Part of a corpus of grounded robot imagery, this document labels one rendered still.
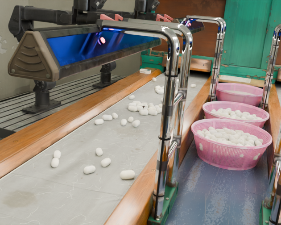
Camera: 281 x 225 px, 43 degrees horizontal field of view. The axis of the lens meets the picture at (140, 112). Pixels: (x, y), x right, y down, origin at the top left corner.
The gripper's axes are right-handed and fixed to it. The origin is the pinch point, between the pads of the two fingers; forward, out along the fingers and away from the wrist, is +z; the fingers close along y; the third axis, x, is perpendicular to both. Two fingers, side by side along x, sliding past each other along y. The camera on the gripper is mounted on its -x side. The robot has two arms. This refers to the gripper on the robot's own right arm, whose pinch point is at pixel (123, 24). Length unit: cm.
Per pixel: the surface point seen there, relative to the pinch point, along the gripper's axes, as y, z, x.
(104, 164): -52, 22, 32
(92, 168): -56, 21, 32
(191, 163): -22, 38, 39
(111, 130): -25.5, 10.5, 33.1
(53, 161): -58, 11, 31
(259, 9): 93, 41, -11
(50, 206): -73, 21, 33
